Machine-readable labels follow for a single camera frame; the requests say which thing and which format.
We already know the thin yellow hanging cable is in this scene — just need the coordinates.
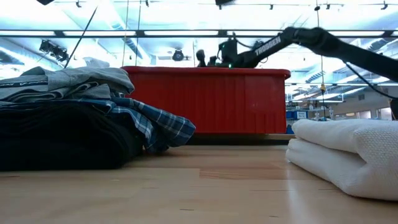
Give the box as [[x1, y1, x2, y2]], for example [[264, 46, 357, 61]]
[[123, 0, 130, 67]]

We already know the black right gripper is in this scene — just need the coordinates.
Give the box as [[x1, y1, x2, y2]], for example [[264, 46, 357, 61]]
[[195, 49, 237, 68]]

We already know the blue storage bin with label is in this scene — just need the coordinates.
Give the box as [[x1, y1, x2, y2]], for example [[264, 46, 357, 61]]
[[285, 110, 308, 121]]

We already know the grey garment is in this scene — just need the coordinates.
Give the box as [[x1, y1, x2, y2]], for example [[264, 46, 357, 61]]
[[0, 66, 136, 103]]

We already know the hanging cable with yellow plug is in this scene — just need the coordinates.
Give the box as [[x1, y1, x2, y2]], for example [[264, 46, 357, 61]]
[[313, 4, 327, 121]]

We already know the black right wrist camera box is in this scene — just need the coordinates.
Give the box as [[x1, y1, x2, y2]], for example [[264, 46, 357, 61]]
[[217, 39, 239, 63]]

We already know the red plastic bin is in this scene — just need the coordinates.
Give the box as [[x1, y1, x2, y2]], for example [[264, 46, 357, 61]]
[[120, 65, 292, 135]]

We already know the black track spotlight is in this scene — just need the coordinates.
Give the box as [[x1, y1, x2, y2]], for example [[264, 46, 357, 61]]
[[39, 39, 70, 62]]

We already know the folded white towel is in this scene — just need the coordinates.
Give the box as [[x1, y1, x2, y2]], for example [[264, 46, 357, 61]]
[[285, 118, 398, 202]]

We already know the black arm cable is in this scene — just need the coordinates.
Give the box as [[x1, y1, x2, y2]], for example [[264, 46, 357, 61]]
[[63, 5, 99, 69]]

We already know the black garment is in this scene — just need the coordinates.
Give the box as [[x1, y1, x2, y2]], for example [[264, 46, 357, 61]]
[[0, 102, 146, 172]]

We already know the black overhead frame bar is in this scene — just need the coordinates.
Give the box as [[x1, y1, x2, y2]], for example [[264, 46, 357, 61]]
[[0, 29, 398, 39]]

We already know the blue plaid shirt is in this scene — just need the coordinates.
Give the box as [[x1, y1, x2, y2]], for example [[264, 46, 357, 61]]
[[0, 98, 197, 154]]

